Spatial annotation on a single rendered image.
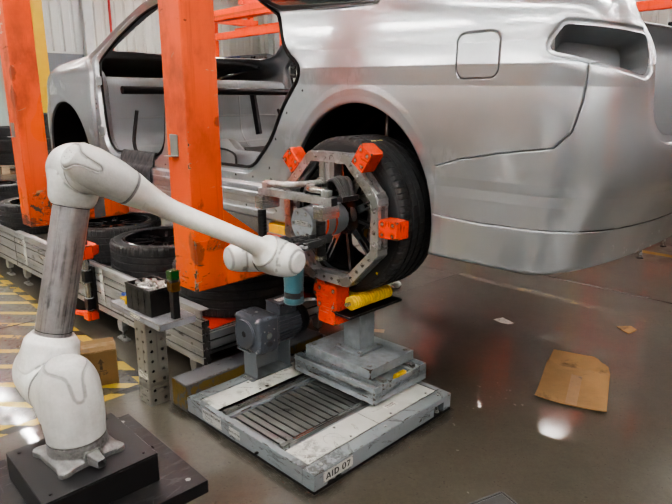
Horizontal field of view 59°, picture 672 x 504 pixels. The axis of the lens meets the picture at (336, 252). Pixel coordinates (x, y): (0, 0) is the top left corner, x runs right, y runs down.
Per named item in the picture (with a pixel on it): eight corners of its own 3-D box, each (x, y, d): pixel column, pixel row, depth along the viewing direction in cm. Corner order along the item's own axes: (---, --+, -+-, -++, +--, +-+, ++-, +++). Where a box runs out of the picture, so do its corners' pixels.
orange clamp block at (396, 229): (390, 234, 230) (408, 238, 224) (377, 237, 225) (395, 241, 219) (390, 216, 229) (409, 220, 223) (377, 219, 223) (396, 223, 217)
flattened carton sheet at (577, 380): (610, 365, 305) (611, 358, 304) (606, 414, 257) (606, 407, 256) (549, 354, 317) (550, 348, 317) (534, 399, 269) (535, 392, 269)
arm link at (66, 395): (55, 458, 151) (42, 380, 145) (33, 430, 164) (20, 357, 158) (117, 433, 161) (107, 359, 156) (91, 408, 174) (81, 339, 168)
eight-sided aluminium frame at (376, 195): (387, 293, 235) (390, 155, 222) (376, 297, 231) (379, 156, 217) (295, 267, 272) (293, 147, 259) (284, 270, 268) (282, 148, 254)
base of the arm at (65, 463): (69, 487, 148) (65, 468, 147) (31, 454, 162) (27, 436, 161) (134, 454, 162) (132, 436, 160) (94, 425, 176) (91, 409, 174)
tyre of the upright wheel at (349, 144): (468, 226, 233) (381, 101, 252) (433, 236, 217) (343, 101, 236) (374, 307, 277) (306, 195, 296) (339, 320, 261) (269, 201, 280)
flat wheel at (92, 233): (130, 237, 469) (127, 208, 463) (181, 250, 428) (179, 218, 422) (47, 253, 419) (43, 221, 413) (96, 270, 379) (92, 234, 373)
